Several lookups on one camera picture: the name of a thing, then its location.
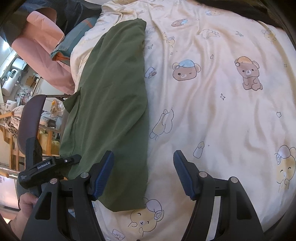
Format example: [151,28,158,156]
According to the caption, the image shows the white water heater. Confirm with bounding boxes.
[1,69,20,96]

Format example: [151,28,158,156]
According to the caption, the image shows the cream bear print duvet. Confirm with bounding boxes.
[71,1,295,240]

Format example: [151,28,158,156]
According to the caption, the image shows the teal bed headboard cushion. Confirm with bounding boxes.
[50,16,99,66]

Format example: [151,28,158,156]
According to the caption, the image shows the dark navy hanging cloth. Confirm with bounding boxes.
[1,0,102,46]

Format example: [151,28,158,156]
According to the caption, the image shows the purple folding chair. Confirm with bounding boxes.
[17,94,70,154]

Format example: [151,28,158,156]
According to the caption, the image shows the pink hanging curtain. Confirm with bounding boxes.
[11,8,75,94]

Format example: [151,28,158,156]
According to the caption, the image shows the camouflage garment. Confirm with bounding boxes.
[198,0,283,29]

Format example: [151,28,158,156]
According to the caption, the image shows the olive green pants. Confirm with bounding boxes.
[60,19,149,212]

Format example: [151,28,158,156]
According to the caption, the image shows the person's left hand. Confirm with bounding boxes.
[10,192,39,240]

